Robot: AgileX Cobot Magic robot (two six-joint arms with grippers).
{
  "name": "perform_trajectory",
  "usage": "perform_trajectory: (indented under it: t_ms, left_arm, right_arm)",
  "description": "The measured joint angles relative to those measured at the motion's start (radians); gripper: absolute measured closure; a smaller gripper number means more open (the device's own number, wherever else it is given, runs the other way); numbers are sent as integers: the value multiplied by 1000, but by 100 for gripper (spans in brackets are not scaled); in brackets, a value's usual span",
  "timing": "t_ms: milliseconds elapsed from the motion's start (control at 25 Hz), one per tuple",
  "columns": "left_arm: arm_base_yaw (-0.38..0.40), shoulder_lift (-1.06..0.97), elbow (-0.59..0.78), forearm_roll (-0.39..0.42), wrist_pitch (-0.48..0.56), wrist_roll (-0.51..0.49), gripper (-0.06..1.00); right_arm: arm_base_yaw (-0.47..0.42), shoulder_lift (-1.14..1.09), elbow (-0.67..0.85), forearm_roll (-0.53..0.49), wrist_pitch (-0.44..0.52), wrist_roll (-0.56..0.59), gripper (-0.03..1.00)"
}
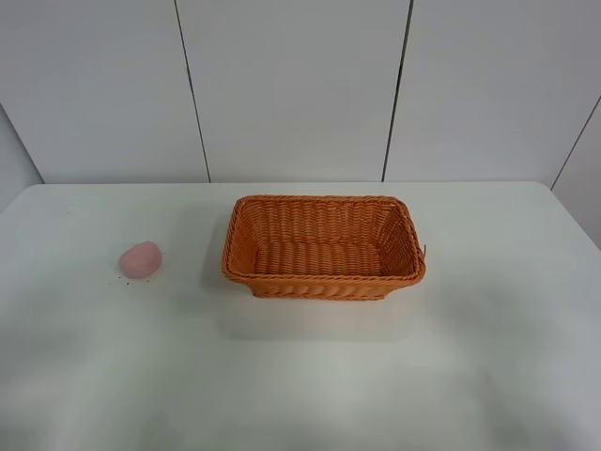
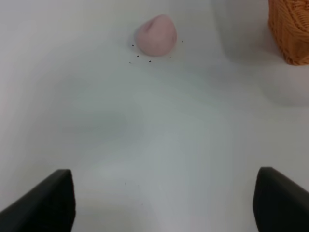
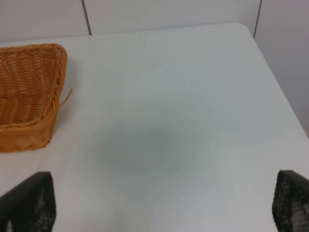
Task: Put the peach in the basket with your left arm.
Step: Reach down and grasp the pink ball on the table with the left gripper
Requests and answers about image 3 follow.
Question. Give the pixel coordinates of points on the orange wicker basket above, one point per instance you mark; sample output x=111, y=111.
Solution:
x=31, y=82

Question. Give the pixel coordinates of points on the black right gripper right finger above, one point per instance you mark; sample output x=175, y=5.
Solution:
x=290, y=207

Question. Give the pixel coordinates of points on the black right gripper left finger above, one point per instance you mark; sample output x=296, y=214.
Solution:
x=30, y=206

